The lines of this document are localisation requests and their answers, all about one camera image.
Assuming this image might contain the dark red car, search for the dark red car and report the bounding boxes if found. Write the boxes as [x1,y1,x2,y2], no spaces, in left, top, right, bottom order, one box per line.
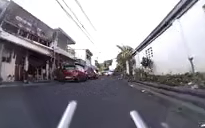
[85,67,100,80]

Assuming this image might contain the palm tree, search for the palm tree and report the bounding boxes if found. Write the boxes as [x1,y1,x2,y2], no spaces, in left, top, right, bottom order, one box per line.
[115,44,137,76]

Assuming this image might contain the overhead wires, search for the overhead wires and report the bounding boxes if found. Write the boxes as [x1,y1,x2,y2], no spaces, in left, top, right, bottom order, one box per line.
[54,0,98,46]

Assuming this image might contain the long white building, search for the long white building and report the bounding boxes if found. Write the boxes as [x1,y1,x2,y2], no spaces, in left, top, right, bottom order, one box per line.
[131,0,205,76]

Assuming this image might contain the grey asphalt road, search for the grey asphalt road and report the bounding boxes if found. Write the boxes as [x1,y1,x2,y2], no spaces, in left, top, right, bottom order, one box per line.
[0,75,205,128]

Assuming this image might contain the vehicle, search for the vehicle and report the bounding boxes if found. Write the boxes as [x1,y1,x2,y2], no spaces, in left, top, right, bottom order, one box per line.
[101,69,115,77]

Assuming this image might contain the trees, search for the trees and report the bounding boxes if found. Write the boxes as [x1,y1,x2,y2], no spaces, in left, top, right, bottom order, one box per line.
[94,59,114,72]

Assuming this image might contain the building with dark signboard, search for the building with dark signboard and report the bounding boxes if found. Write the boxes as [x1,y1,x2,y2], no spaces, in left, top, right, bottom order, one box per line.
[0,0,78,84]

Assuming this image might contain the robot's own part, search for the robot's own part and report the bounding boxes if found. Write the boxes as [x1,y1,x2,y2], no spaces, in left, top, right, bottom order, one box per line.
[56,99,78,128]
[129,109,149,128]

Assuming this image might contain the strip of bushes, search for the strip of bushes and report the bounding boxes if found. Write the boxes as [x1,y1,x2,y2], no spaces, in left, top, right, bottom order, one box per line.
[131,56,205,90]

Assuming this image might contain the pole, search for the pole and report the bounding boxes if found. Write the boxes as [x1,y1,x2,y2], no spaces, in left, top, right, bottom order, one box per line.
[50,31,58,81]

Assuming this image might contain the concrete kerb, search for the concrete kerb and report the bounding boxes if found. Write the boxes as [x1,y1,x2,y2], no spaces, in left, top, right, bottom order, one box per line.
[128,79,205,111]

